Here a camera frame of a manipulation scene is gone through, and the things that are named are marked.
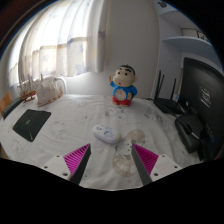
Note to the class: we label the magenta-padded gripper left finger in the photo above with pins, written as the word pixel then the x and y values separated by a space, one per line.
pixel 77 158

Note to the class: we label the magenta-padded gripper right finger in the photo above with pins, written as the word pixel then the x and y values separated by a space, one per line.
pixel 146 159

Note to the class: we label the white cartoon-print computer mouse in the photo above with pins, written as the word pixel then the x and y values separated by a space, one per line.
pixel 106 133

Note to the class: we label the black mouse pad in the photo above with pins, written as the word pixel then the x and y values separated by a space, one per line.
pixel 30 124

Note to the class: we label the white printed tablecloth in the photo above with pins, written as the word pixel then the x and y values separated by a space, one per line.
pixel 76 116

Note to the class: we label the black monitor stand base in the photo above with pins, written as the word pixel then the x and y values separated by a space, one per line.
pixel 188 131

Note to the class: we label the large white conch shell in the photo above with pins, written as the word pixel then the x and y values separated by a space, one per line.
pixel 48 92

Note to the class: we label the cartoon boy figurine with clock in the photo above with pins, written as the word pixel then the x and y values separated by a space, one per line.
pixel 124 87

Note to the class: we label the wooden model sailing ship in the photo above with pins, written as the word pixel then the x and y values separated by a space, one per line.
pixel 28 94

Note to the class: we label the black keyboard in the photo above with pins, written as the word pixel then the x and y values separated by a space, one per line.
pixel 12 107

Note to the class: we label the black computer monitor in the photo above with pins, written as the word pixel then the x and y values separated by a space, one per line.
pixel 203 90

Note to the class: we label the orange wooden board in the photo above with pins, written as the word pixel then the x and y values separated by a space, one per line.
pixel 4 101

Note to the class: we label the white star-print curtain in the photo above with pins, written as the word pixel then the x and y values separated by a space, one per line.
pixel 60 43

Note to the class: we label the white metal tube frame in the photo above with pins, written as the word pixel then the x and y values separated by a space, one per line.
pixel 63 82

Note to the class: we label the white wall shelf unit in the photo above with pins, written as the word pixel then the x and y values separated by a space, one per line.
pixel 186 41

